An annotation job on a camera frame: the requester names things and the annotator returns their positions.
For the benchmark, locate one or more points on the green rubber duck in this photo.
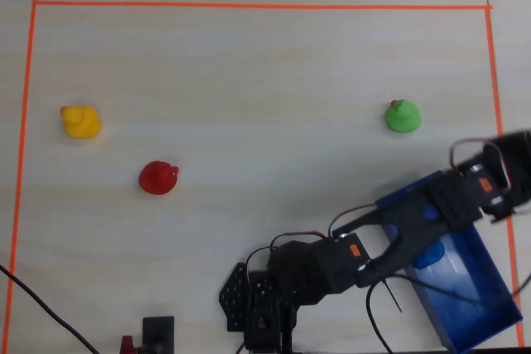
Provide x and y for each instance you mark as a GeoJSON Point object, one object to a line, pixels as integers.
{"type": "Point", "coordinates": [401, 118]}

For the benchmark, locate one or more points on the red rubber duck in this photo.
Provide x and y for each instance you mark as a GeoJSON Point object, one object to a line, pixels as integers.
{"type": "Point", "coordinates": [157, 177]}

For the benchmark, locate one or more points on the blue plastic box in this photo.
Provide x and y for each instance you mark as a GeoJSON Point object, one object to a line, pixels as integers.
{"type": "Point", "coordinates": [469, 316]}

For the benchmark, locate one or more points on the black camera stand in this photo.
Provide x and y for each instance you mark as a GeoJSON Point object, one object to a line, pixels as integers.
{"type": "Point", "coordinates": [157, 329]}

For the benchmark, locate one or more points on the blue rubber duck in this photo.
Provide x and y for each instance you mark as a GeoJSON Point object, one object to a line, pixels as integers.
{"type": "Point", "coordinates": [429, 256]}

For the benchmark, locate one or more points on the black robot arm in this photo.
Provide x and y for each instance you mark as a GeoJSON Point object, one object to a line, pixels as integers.
{"type": "Point", "coordinates": [332, 267]}

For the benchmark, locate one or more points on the orange tape strip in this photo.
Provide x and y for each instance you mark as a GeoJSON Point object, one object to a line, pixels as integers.
{"type": "Point", "coordinates": [20, 163]}
{"type": "Point", "coordinates": [495, 80]}
{"type": "Point", "coordinates": [249, 4]}

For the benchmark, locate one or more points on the yellow rubber duck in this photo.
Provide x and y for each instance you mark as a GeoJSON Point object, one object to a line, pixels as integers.
{"type": "Point", "coordinates": [81, 122]}

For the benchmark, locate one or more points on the red clamp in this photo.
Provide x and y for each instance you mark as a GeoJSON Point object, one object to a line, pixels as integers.
{"type": "Point", "coordinates": [128, 345]}

